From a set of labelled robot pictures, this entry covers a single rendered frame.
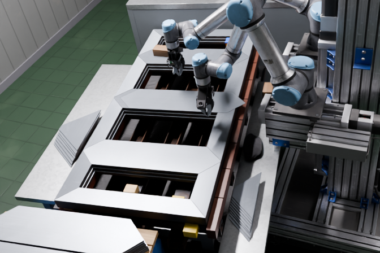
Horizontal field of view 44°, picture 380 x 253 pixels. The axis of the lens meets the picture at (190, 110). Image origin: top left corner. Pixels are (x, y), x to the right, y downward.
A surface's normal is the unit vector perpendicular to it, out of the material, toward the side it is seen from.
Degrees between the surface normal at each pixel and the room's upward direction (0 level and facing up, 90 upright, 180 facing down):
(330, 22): 90
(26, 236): 0
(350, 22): 90
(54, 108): 0
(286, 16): 90
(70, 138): 0
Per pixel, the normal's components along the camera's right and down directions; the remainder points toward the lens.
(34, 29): 0.91, 0.14
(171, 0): -0.14, -0.76
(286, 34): -0.25, 0.65
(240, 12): -0.56, 0.50
